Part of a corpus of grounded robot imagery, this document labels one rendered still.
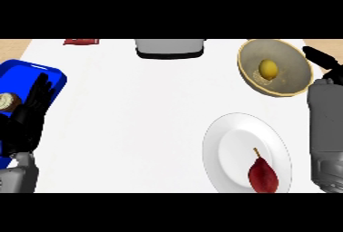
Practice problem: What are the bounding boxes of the yellow lemon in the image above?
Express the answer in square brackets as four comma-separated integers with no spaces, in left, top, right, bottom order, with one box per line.
[258,59,280,82]

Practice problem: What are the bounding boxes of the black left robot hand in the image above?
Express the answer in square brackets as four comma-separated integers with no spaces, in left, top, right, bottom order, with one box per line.
[0,72,58,159]

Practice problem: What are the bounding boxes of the red object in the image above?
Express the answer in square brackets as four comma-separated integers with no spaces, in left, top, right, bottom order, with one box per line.
[62,39,101,46]

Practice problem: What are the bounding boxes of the blue tray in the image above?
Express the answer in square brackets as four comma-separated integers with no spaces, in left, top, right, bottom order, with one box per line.
[0,59,68,170]

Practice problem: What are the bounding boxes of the grey appliance with black base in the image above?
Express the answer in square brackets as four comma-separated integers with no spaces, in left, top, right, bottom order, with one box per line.
[135,39,207,60]

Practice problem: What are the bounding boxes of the white plate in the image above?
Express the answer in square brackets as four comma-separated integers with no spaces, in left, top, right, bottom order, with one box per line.
[201,112,293,194]

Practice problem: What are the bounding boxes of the brown cupcake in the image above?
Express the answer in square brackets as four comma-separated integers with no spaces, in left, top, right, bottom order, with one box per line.
[0,92,24,112]

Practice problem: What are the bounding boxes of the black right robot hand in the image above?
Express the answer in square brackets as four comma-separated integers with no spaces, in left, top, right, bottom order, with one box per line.
[302,45,343,80]

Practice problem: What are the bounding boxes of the tan bowl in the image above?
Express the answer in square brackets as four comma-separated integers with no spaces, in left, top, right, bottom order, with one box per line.
[235,39,315,99]

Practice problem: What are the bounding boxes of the dark red pear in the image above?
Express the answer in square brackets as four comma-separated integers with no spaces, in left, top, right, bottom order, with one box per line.
[247,147,280,194]

